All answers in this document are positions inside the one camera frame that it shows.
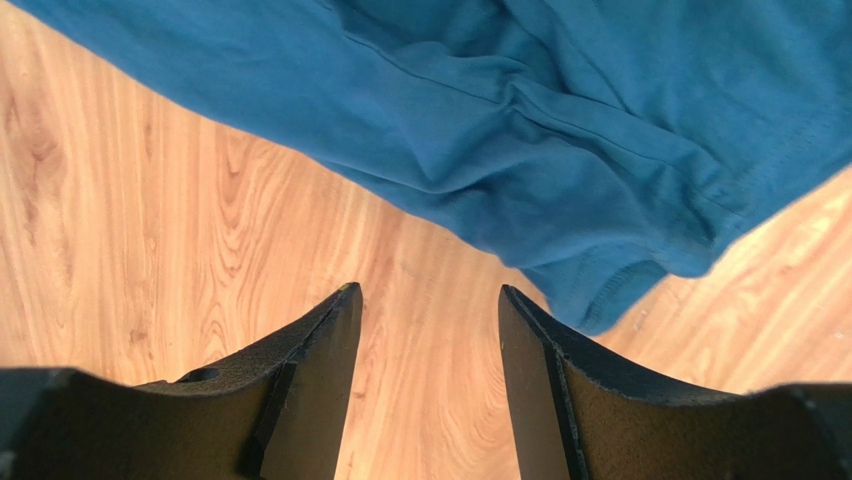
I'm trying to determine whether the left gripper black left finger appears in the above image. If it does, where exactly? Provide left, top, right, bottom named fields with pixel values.
left=1, top=283, right=362, bottom=479

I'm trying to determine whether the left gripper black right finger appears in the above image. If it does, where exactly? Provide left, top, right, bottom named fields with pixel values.
left=498, top=286, right=851, bottom=479

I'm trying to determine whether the teal blue t shirt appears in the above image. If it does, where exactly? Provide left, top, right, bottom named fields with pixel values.
left=20, top=1, right=851, bottom=335

